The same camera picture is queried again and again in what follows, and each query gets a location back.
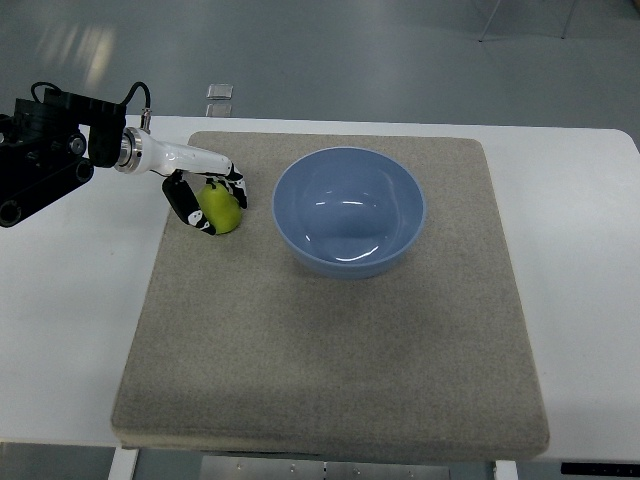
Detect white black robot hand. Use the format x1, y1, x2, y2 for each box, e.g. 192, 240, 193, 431
119, 128, 248, 235

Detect green pear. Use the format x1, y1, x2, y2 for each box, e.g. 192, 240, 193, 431
196, 182, 242, 235

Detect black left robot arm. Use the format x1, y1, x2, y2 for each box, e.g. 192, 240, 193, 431
1, 81, 151, 228

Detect blue bowl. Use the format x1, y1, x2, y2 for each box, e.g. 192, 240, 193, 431
271, 146, 428, 280

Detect lower metal floor plate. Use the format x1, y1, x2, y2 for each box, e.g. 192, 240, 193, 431
205, 102, 232, 118

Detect metal floor plate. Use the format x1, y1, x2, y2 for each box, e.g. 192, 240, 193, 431
205, 102, 232, 118
206, 83, 233, 100

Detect upper metal floor plate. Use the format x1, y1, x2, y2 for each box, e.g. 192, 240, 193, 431
206, 83, 233, 100

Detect grey felt mat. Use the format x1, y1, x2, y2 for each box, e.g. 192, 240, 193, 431
111, 132, 550, 463

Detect metal stand legs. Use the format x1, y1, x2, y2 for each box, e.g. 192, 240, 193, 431
477, 1, 581, 43

